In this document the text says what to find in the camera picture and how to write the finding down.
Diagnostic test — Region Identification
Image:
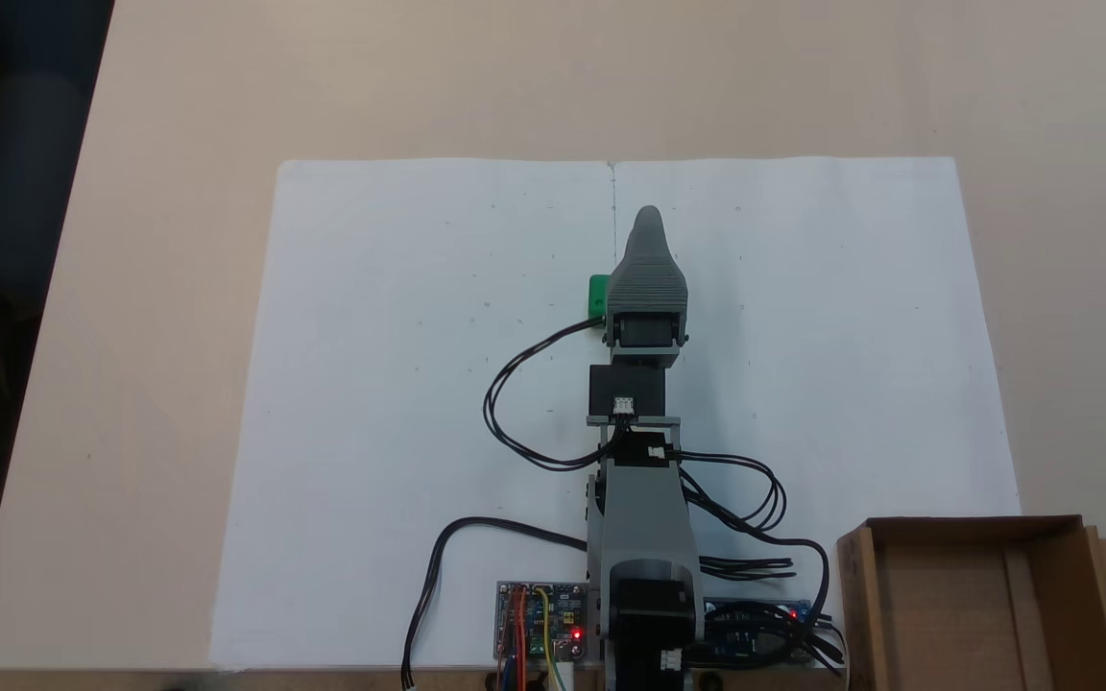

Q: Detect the circuit board with coloured wires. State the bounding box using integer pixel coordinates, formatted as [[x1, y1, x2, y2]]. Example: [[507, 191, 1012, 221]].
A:
[[493, 580, 590, 691]]

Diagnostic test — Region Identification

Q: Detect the grey ribbed moving gripper finger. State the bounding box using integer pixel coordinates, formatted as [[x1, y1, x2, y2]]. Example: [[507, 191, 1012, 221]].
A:
[[608, 205, 689, 314]]

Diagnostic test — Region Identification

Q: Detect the brown cardboard box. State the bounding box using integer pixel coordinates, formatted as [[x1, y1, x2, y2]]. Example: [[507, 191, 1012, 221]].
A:
[[836, 515, 1106, 691]]

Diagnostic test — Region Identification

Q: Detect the long black power cable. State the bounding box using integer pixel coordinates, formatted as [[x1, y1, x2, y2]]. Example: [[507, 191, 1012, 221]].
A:
[[401, 517, 592, 690]]

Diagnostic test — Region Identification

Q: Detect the blue circuit board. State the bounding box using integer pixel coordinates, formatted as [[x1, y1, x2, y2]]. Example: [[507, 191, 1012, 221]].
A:
[[702, 597, 819, 667]]

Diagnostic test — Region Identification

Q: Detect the white paper sheet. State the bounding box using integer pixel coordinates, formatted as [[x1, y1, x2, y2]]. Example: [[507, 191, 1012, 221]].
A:
[[209, 158, 617, 671], [611, 156, 1022, 669]]

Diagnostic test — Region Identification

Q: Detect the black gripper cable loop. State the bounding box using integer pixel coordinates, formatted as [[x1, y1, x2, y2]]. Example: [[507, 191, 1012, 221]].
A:
[[483, 317, 623, 472]]

